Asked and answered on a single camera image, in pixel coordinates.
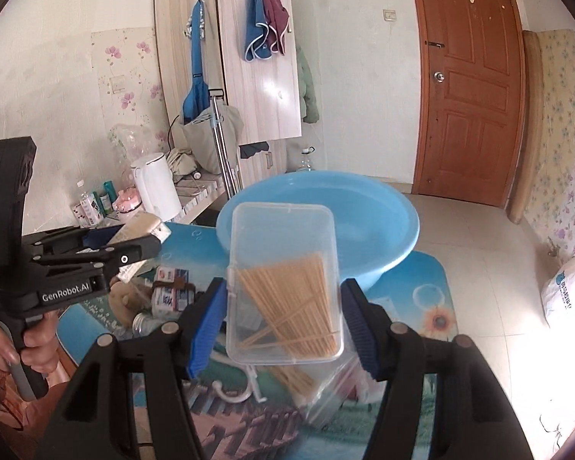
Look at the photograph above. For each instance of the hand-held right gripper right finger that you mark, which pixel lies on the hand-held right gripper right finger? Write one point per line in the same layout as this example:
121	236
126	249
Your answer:
359	330

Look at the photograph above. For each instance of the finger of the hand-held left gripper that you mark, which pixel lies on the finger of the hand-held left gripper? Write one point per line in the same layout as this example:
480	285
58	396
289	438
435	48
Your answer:
134	251
100	238

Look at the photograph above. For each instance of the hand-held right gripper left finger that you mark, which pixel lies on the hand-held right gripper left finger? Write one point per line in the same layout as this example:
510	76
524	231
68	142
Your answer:
206	330

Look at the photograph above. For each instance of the clear plastic bottle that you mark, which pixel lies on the clear plastic bottle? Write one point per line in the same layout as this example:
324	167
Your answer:
170	275

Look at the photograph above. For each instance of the clear bottle with brown band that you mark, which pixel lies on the clear bottle with brown band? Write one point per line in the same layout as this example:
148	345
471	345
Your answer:
172	302

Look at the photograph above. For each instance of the brown plush toy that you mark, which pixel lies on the brown plush toy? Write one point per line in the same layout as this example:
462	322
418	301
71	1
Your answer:
124	299

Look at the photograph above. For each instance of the white plastic hook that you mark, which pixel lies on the white plastic hook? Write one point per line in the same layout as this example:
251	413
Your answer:
255	385

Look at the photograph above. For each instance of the zip bag of cotton swabs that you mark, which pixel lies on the zip bag of cotton swabs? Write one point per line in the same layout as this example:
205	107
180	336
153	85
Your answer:
326	402

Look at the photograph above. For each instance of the blue plastic basin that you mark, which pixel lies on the blue plastic basin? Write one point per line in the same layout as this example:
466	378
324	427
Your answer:
364	230

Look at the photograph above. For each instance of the clear plastic toothpick box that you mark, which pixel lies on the clear plastic toothpick box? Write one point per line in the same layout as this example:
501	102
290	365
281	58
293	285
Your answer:
282	249

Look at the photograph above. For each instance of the scenic printed desktop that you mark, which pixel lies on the scenic printed desktop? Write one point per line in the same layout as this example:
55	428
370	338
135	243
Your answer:
431	278

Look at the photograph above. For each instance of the person's left hand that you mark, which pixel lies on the person's left hand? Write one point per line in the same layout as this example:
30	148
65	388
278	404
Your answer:
40	345

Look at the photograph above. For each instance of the beige pouch yellow knit trim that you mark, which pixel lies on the beige pouch yellow knit trim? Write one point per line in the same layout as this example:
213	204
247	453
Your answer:
141	225

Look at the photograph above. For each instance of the water bottle with white cap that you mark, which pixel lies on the water bottle with white cap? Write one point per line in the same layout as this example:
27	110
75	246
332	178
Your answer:
91	208

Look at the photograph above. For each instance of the teal bottle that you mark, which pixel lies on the teal bottle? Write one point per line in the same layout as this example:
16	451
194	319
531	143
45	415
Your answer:
109	199

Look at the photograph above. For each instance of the pink cup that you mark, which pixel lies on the pink cup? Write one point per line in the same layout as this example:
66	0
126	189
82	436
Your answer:
127	206

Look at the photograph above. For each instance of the white electric kettle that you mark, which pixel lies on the white electric kettle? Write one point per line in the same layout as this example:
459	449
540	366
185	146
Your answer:
155	187

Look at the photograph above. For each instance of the crumpled clear plastic bag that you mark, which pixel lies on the crumpled clear plastic bag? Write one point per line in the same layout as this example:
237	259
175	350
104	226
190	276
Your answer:
129	141

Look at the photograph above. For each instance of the metal pole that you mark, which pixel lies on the metal pole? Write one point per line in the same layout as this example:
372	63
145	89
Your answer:
223	163

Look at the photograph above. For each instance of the grey tote bag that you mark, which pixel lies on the grey tote bag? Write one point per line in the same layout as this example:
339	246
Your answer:
211	143

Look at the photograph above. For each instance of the dark blue cloth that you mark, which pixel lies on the dark blue cloth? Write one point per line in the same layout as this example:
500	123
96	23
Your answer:
254	149

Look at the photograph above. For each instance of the light wooden wardrobe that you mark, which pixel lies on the light wooden wardrobe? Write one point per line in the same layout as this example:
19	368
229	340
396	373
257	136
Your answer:
268	96

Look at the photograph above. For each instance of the white sack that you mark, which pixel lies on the white sack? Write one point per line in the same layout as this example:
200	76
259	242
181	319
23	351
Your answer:
565	292

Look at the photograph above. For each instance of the green jacket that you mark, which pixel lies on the green jacket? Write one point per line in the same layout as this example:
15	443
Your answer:
309	100

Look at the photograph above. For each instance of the blue towel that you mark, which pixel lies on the blue towel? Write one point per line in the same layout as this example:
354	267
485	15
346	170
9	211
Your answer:
256	33

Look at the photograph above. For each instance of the brown wooden door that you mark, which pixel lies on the brown wooden door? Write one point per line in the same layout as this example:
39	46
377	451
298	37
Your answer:
469	105

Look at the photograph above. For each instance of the floral mattress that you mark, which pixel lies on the floral mattress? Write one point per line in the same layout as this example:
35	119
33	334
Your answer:
570	153

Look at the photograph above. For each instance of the maroon towel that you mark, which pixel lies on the maroon towel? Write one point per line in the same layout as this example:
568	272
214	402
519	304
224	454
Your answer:
275	9

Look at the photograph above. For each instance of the white wall outlet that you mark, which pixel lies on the white wall outlet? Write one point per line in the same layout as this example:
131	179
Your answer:
119	84

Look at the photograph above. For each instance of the white wall switch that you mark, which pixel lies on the white wall switch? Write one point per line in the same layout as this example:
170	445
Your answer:
389	15

